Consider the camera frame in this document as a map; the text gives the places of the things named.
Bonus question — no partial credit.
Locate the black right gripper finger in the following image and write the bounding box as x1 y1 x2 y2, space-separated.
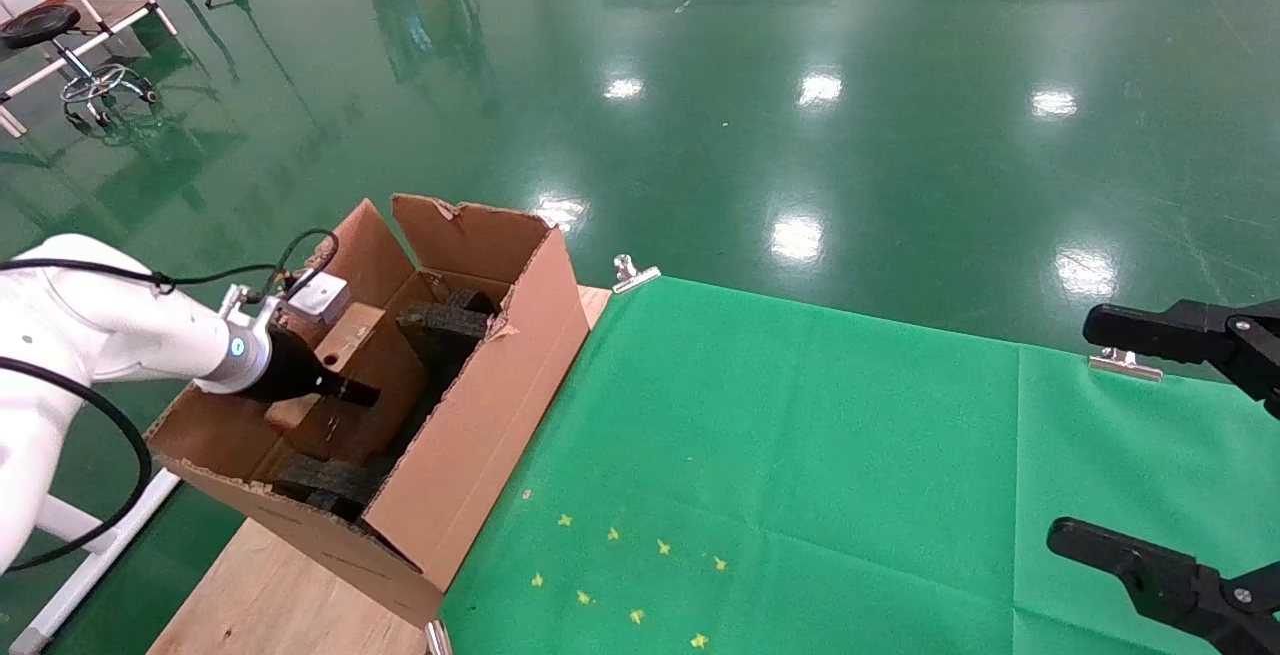
1083 300 1280 421
1046 517 1280 655

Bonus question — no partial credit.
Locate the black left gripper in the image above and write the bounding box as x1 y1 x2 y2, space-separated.
240 330 383 409

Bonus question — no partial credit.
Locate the cardboard sheet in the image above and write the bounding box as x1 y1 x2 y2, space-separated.
263 302 431 466

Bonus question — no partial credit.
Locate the large open cardboard carton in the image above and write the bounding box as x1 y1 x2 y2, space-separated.
145 193 591 628

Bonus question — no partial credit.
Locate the green cloth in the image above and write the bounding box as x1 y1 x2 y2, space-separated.
440 275 1280 655

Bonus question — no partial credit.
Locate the black round stool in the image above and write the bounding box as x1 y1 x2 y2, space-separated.
0 3 161 131

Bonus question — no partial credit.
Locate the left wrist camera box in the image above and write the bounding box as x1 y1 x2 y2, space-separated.
285 270 351 326

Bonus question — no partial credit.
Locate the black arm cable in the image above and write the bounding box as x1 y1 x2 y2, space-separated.
0 228 341 571

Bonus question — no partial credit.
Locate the white table leg frame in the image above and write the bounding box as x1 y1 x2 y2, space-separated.
0 468 183 655

